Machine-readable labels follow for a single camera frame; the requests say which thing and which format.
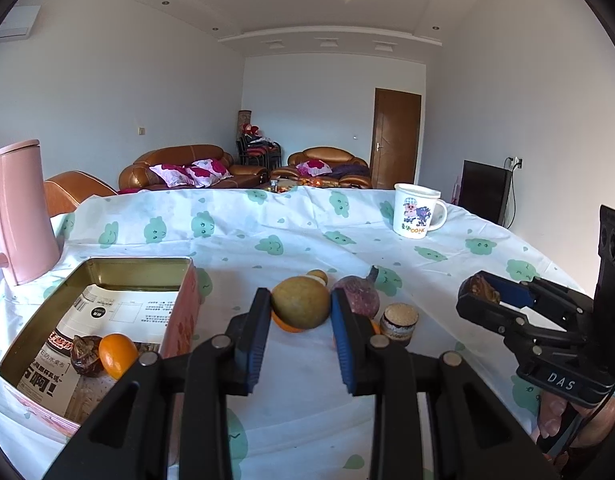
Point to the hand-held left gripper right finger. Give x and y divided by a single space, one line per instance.
343 350

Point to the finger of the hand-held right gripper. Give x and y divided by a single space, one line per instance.
487 312
517 294

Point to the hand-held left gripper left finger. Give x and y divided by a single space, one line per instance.
252 345

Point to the brown dried fruit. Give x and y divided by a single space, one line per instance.
480 287

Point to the yellow-green round fruit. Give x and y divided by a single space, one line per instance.
301 302

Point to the pink metal tin box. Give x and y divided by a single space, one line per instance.
180 305

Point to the person's right hand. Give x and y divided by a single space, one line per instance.
555 410

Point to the orange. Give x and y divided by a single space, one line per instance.
117 355
286 325

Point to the purple passion fruit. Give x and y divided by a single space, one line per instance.
360 295

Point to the small brown jar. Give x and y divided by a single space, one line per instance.
398 322

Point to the small pale gourd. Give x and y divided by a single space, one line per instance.
317 278

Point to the black television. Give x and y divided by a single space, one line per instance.
485 190

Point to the white cloud-print tablecloth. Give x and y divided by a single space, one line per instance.
297 230

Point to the white cartoon mug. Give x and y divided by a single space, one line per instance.
412 212

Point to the printed paper sheet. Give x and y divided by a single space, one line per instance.
122 310

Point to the dark wrapped snack in tin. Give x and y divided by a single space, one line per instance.
84 355

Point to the dark purple blanket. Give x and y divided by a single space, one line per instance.
351 170

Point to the pink floral pillow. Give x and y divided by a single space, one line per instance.
313 167
210 169
172 175

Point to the stacked dark chairs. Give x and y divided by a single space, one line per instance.
257 150

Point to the short brown leather sofa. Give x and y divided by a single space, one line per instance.
327 152

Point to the brown wooden door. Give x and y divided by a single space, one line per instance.
395 135

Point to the long brown leather sofa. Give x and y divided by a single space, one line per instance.
197 152

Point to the brown leather armchair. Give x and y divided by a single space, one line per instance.
72 192

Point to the pink kettle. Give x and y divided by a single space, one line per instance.
22 210

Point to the white air conditioner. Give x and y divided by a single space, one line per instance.
17 22

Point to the wall power socket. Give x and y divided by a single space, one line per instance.
515 162

